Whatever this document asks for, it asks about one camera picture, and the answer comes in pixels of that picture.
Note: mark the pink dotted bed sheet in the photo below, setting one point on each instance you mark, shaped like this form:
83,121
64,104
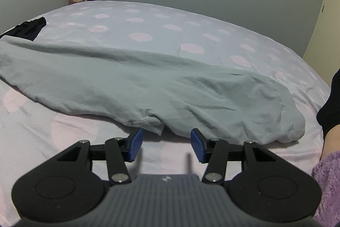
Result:
159,17

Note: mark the person's bare leg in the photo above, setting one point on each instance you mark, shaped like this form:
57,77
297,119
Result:
332,144

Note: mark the light grey pants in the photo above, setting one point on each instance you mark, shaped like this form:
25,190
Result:
132,78

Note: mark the black garment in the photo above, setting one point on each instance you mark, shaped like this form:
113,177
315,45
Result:
29,29

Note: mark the purple fleece clothing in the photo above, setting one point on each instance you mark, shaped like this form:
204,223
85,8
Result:
328,189

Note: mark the black sock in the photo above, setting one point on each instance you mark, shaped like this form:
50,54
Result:
330,110

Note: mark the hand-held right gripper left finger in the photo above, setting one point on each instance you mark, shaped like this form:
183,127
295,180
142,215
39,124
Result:
135,146

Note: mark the cream door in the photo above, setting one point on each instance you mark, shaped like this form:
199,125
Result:
325,3

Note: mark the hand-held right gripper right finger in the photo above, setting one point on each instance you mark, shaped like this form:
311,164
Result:
198,146

